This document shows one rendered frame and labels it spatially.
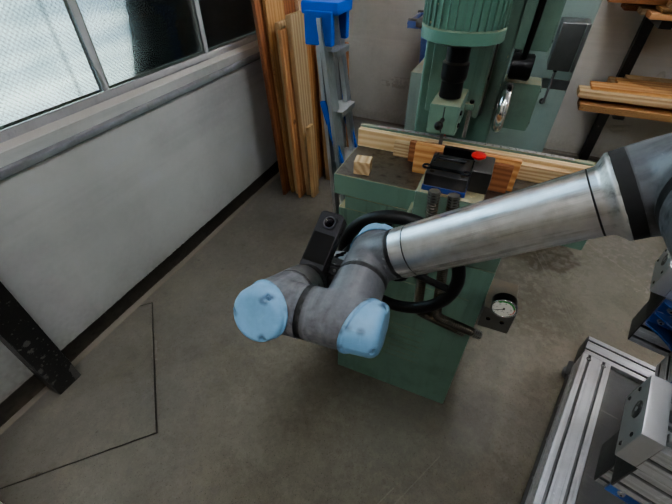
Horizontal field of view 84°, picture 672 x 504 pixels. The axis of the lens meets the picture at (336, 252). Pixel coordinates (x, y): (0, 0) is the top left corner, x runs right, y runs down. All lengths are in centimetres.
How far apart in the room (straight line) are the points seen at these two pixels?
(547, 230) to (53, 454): 167
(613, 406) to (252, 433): 122
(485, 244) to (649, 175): 16
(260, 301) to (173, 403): 122
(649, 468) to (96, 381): 174
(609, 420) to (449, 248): 115
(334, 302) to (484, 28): 64
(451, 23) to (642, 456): 85
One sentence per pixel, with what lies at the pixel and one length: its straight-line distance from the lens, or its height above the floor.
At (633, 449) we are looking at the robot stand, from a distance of 86.
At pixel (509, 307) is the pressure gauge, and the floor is 67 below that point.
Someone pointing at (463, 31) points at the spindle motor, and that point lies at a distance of 88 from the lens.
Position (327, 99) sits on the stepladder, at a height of 81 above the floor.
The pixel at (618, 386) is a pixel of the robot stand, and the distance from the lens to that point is 165.
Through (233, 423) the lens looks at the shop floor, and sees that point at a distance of 156.
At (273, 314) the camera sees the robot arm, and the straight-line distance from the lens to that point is 47.
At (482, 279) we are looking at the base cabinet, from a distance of 106.
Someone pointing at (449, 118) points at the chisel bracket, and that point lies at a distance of 97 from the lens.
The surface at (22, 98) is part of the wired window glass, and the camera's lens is 166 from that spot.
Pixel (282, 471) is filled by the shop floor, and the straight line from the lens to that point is 147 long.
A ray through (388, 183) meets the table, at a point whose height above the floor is 90.
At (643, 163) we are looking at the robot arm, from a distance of 45.
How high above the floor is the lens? 139
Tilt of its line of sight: 42 degrees down
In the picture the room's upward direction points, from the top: straight up
